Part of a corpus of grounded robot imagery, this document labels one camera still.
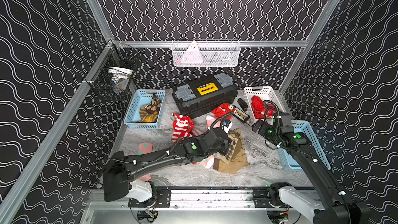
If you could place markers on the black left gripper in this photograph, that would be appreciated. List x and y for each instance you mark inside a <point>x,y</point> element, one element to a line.
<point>226,140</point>

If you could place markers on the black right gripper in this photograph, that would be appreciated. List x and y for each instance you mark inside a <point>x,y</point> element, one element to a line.
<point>264,126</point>

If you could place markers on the red penguin sock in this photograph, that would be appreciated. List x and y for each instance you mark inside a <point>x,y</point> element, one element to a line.
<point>260,110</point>

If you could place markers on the red santa striped sock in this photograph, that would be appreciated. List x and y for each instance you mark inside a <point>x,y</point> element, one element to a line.
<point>183,127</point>

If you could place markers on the brown argyle sock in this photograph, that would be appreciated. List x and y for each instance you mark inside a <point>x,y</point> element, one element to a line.
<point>154,105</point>

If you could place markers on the yellow brown plaid sock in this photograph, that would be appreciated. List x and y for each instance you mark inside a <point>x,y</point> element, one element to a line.
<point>148,118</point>

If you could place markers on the tan argyle sock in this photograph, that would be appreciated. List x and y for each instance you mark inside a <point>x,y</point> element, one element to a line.
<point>236,152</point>

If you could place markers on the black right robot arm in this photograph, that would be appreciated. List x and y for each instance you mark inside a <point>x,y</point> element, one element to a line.
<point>336,205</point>

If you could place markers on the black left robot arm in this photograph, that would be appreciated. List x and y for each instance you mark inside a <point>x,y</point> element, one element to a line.
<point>121,171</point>

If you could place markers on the right light blue basket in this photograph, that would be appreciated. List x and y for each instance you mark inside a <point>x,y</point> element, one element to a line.
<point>301,126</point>

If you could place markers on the light blue basket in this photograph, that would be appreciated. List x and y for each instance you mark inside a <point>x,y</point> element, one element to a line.
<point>141,99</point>
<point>301,126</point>

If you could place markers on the white perforated plastic basket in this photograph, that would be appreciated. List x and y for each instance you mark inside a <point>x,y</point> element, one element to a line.
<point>268,95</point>

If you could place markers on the left light blue basket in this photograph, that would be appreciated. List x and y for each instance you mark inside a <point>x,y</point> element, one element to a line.
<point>141,99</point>

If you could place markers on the tan plain sock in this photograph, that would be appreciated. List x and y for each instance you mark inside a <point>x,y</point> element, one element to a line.
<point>221,164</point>

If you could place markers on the pink dotted sock centre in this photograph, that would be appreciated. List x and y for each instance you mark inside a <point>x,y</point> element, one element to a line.
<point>208,162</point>

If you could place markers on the pink patterned sock upper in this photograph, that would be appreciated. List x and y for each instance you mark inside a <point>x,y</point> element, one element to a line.
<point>209,120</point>

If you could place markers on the black board yellow connectors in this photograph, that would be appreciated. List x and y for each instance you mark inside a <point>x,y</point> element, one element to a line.
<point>240,115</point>

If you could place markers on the black stapler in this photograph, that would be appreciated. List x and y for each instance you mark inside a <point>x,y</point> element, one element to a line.
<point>243,105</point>

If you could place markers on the pink sock left edge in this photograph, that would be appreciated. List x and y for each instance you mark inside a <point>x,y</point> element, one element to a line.
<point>145,148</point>

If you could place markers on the black toolbox yellow handle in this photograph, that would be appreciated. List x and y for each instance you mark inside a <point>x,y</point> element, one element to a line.
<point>201,96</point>

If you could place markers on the clear wall-mounted basket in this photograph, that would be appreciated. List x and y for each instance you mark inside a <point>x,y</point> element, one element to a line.
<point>205,53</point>

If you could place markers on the black wire wall basket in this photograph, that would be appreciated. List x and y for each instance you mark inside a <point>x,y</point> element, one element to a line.
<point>112,83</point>

